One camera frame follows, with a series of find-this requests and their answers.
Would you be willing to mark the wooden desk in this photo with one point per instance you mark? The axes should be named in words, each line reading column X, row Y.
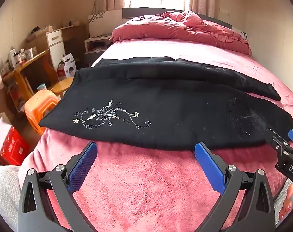
column 24, row 80

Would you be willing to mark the person's right hand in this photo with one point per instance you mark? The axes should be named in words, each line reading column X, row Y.
column 287, row 204

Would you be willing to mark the white drawer cabinet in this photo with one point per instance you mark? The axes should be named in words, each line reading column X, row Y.
column 61, row 42

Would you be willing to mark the teal lidded cup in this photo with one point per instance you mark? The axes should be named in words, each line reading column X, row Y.
column 42, row 87

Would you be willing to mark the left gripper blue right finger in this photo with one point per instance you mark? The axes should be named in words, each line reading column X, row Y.
column 256, row 211

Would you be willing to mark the white bedside nightstand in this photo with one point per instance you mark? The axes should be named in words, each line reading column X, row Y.
column 94, row 48

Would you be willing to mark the black embroidered pants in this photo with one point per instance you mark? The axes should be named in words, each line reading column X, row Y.
column 166, row 103

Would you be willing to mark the white appliance box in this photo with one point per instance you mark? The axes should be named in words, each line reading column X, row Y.
column 66, row 67

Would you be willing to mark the red cardboard box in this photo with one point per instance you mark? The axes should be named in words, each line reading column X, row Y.
column 13, row 147

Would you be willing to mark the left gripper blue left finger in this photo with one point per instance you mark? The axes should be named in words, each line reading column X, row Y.
column 35, row 211

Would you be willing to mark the red crumpled duvet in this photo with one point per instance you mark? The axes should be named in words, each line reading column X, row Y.
column 186, row 26

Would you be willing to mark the round wooden stool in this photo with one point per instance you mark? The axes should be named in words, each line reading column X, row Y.
column 61, row 87

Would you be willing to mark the orange plastic stool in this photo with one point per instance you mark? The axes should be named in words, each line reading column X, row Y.
column 37, row 106

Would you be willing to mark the dark bed headboard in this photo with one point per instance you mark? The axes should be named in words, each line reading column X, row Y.
column 131, row 12

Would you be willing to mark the white floral headboard panel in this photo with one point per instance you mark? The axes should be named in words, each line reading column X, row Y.
column 104, row 23

